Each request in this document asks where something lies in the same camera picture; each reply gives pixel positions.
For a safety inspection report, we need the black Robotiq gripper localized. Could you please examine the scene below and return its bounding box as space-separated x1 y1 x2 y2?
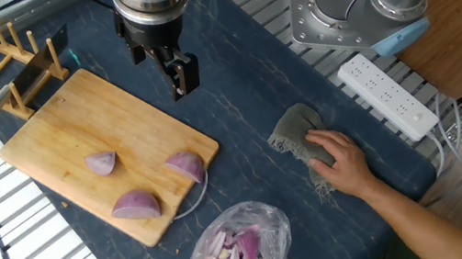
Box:
100 4 211 106

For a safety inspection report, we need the wooden cutting board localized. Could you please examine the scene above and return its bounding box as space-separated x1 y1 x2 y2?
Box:
0 57 229 256

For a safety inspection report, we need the small purple onion wedge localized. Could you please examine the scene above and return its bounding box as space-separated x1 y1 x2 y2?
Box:
82 147 118 179

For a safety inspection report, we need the steel cleaver knife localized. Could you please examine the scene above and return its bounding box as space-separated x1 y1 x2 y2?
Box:
0 13 72 160

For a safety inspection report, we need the grey green cloth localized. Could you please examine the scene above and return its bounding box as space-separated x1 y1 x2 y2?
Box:
259 98 349 200

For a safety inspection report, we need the person right forearm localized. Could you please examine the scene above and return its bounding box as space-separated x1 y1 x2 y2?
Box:
349 175 462 259

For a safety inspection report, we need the person right hand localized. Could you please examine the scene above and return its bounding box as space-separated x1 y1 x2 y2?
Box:
297 126 387 201

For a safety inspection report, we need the dark blue marbled mat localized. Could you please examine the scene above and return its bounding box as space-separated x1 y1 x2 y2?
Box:
0 0 462 259

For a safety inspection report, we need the medium purple onion quarter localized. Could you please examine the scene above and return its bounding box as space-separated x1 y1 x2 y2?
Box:
161 147 208 186

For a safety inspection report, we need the large purple onion quarter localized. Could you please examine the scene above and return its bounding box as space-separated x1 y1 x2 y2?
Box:
111 185 166 226

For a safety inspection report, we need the wooden peg dish rack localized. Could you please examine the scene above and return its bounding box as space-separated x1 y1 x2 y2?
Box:
0 14 77 127

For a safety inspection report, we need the clear plastic bag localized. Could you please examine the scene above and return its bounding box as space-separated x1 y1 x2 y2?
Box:
189 193 298 259

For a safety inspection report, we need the purple onion chunk in bag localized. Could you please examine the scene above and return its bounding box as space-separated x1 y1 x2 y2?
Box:
233 226 264 259

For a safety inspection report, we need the white power strip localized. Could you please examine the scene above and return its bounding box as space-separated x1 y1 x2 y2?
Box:
328 50 449 146

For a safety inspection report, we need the metal wire hanging loop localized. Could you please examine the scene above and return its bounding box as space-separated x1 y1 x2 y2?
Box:
172 165 210 226

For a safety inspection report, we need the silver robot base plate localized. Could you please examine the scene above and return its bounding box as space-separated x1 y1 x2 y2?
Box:
280 0 390 60

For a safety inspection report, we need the grey power strip cable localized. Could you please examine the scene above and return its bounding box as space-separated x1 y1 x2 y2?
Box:
413 91 462 216

